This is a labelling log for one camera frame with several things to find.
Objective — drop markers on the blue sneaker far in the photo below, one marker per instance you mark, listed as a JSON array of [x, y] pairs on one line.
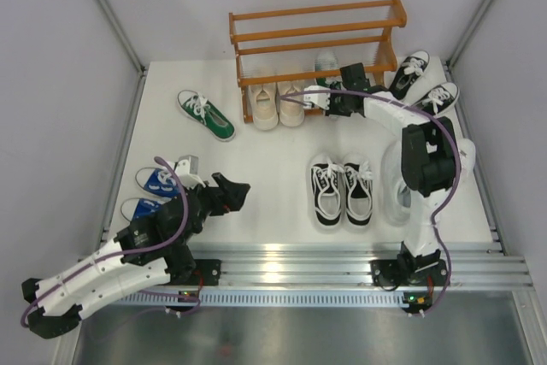
[[157, 181]]

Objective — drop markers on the black white-striped sneaker left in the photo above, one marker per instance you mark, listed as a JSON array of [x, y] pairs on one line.
[[326, 189]]

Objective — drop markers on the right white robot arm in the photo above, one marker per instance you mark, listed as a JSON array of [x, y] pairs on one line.
[[427, 160]]

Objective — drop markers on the black white-striped sneaker right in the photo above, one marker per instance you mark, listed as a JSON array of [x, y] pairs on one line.
[[358, 184]]

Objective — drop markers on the left aluminium frame post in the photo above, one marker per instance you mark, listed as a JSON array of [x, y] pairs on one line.
[[120, 34]]

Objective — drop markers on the beige sneaker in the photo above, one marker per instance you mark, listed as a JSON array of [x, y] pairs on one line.
[[291, 113], [263, 105]]

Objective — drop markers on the perforated cable duct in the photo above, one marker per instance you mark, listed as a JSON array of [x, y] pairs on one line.
[[313, 299]]

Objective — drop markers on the green sneaker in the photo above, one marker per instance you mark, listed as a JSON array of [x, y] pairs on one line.
[[200, 109], [326, 60]]

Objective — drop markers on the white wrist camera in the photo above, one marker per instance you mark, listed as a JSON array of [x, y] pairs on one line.
[[186, 168], [316, 97]]

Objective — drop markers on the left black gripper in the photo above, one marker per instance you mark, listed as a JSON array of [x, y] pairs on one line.
[[236, 194]]

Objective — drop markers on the black canvas sneaker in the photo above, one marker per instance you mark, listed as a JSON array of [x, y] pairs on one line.
[[439, 100], [410, 70]]

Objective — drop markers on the aluminium rail base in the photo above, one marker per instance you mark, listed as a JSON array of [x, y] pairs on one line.
[[475, 267]]

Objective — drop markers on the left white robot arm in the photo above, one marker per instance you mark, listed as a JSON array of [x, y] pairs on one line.
[[152, 250]]

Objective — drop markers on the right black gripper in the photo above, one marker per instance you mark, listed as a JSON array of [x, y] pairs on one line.
[[331, 112]]

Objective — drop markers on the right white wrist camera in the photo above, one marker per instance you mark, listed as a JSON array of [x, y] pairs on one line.
[[316, 97]]

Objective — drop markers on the blue sneaker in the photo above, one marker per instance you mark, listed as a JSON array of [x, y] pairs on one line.
[[157, 181], [137, 207]]

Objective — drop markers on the white sneaker right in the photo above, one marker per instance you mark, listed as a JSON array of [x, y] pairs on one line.
[[467, 154]]

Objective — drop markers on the white sneaker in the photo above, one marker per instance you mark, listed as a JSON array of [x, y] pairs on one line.
[[396, 195], [467, 154]]

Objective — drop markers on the white sneaker left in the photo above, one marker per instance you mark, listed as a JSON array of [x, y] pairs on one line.
[[396, 195]]

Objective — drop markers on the blue sneaker near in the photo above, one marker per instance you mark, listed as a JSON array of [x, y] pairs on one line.
[[137, 207]]

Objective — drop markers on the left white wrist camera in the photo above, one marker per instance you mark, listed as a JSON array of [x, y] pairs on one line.
[[186, 168]]

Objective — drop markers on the black canvas sneaker far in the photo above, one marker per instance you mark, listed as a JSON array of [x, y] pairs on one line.
[[410, 70]]

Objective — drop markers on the black canvas sneaker near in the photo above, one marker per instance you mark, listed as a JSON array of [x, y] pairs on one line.
[[439, 100]]

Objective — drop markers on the black white-striped sneaker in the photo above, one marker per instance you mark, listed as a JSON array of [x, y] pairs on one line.
[[358, 184], [326, 189]]

